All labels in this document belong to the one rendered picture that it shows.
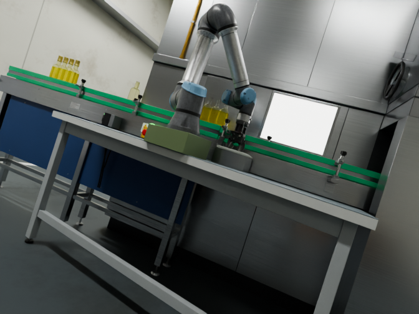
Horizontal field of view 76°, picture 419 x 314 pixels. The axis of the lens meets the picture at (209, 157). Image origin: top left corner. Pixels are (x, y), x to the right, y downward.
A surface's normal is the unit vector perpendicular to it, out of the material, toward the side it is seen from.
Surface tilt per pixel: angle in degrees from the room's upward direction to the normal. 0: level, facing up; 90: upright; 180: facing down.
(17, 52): 90
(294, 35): 90
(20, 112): 90
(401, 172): 90
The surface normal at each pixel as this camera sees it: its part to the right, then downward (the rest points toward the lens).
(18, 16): 0.85, 0.28
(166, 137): -0.43, -0.14
